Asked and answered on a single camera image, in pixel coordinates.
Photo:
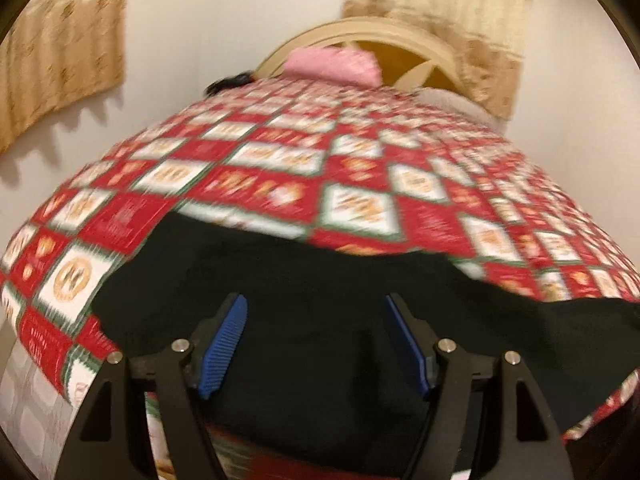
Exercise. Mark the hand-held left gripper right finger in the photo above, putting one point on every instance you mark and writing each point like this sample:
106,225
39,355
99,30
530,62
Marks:
407,345

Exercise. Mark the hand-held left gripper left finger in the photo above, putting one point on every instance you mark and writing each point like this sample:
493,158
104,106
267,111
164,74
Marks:
225,345

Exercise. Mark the black pants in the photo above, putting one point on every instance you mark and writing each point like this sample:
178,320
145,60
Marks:
310,285

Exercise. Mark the red checkered printed blanket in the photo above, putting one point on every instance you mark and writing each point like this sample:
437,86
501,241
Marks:
350,160

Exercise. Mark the striped pillow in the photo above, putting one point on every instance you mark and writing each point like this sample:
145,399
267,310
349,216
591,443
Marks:
450,102

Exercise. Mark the dark cloth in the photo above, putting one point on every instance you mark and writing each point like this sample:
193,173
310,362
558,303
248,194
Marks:
227,82

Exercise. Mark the pink folded cloth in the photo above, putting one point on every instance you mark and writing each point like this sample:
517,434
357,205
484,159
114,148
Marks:
330,65

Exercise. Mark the cream wooden headboard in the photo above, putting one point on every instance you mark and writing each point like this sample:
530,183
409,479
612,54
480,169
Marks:
350,26

